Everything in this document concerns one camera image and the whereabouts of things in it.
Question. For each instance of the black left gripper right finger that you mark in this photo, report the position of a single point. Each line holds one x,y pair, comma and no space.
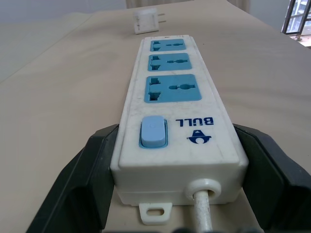
272,179

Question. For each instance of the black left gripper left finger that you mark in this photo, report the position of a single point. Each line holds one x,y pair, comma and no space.
73,189

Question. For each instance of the white power strip blue sockets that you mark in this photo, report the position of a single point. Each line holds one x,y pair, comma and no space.
175,116

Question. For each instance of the dark framed window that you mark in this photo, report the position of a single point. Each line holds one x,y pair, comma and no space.
296,16

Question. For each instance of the white charger plug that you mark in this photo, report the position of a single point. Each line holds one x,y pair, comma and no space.
146,21

